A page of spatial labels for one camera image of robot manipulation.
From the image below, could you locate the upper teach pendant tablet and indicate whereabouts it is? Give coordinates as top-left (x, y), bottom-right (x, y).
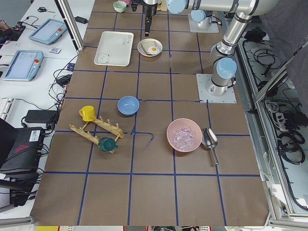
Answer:
top-left (28, 18), bottom-right (67, 45)

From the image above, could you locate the white bear tray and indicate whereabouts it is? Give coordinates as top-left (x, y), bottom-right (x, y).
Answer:
top-left (94, 31), bottom-right (134, 67)

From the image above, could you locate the black power adapter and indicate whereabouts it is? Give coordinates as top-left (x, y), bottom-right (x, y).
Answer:
top-left (25, 110), bottom-right (56, 124)

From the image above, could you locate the wooden cup rack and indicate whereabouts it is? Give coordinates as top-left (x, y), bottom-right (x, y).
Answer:
top-left (69, 115), bottom-right (125, 154)

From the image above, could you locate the dark green cup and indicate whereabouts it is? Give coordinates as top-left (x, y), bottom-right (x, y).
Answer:
top-left (98, 137), bottom-right (118, 152)

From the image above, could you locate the yellow cup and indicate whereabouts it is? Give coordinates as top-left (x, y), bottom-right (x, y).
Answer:
top-left (79, 105), bottom-right (96, 122)

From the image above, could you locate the fried egg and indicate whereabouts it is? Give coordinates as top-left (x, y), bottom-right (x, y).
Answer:
top-left (146, 46), bottom-right (160, 55)

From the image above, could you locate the metal scoop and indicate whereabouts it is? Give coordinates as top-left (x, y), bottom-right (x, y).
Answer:
top-left (201, 128), bottom-right (219, 165)

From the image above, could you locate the green bowl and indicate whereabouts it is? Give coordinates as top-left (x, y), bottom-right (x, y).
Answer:
top-left (113, 0), bottom-right (127, 13)

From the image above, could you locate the black electronics box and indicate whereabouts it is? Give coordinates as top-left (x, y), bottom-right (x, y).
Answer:
top-left (0, 127), bottom-right (45, 174)

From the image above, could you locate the beige round plate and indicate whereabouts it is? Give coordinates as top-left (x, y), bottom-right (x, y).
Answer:
top-left (137, 38), bottom-right (163, 57)

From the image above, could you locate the lower teach pendant tablet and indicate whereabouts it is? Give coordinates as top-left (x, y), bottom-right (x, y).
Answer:
top-left (2, 50), bottom-right (44, 81)

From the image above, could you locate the bread slice on plate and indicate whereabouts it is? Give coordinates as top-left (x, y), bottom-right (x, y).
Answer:
top-left (142, 41), bottom-right (156, 53)

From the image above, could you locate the pink bowl with ice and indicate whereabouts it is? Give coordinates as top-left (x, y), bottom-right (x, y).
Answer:
top-left (167, 118), bottom-right (203, 153)

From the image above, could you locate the teach pendant tablet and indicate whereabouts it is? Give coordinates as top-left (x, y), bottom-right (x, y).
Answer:
top-left (28, 18), bottom-right (67, 45)
top-left (2, 50), bottom-right (44, 81)

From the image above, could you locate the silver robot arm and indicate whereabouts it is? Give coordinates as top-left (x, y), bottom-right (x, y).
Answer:
top-left (167, 0), bottom-right (278, 97)
top-left (142, 0), bottom-right (158, 37)

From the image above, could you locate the blue bowl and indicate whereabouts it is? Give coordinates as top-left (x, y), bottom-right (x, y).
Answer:
top-left (117, 96), bottom-right (140, 116)

